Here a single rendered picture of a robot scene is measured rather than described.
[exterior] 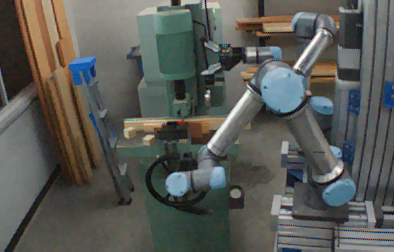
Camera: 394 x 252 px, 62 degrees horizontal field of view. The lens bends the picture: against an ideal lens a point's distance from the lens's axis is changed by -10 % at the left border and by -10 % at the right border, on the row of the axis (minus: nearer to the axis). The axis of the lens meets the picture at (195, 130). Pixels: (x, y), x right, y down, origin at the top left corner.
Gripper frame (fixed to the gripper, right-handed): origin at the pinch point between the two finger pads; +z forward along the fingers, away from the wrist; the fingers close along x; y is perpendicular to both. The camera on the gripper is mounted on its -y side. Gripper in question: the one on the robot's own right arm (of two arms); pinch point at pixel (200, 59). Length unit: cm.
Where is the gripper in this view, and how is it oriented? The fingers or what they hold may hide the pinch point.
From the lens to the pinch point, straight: 161.9
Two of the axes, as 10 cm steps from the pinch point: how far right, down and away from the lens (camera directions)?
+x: -0.2, 9.6, -3.0
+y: -1.2, -3.0, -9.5
